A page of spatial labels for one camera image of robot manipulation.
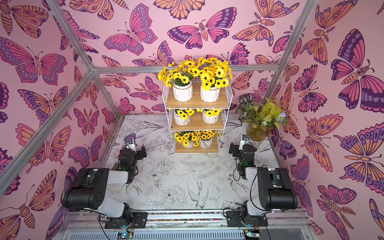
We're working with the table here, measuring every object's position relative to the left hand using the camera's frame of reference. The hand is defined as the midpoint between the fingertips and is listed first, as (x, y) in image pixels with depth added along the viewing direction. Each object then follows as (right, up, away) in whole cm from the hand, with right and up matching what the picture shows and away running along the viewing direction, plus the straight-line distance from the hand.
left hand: (137, 144), depth 94 cm
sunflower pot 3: (+32, +4, -3) cm, 33 cm away
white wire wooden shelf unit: (+37, +12, -10) cm, 40 cm away
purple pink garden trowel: (-12, +4, +15) cm, 20 cm away
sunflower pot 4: (+43, +4, -4) cm, 44 cm away
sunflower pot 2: (+44, +16, -20) cm, 52 cm away
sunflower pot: (+31, +16, -21) cm, 40 cm away
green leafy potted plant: (+75, +16, -6) cm, 77 cm away
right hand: (+65, +1, -1) cm, 65 cm away
